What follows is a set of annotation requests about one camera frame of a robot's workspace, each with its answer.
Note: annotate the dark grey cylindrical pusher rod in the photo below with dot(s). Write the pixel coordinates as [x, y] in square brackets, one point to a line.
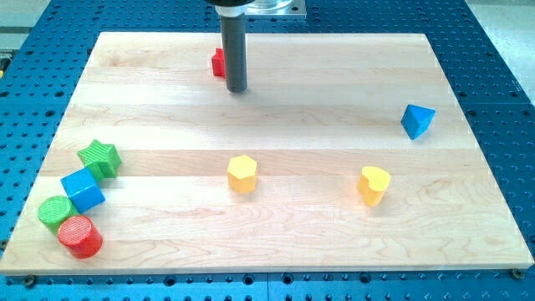
[233, 30]

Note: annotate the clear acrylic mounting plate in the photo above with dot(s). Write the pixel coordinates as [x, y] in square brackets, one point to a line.
[277, 9]

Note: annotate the yellow heart block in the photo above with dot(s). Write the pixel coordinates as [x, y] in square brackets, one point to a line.
[372, 184]

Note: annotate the red star block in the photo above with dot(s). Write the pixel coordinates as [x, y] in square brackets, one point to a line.
[218, 63]

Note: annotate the green star block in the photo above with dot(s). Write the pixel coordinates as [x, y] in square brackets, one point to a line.
[102, 160]

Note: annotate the light wooden board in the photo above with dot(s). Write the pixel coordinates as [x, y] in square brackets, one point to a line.
[318, 108]

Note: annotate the green cylinder block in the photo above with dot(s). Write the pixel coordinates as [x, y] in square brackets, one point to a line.
[54, 210]

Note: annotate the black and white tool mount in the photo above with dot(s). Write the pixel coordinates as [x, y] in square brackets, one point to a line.
[230, 8]

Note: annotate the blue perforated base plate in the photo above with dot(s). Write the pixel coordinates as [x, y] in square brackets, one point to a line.
[486, 48]

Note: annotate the red cylinder block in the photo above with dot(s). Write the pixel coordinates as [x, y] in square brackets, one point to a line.
[80, 236]

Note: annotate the blue cube block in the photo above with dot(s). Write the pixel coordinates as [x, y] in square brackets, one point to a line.
[82, 190]

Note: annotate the blue triangle block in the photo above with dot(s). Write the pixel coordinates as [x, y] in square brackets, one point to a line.
[416, 120]

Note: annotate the yellow hexagon block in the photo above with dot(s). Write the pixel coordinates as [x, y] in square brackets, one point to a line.
[242, 174]

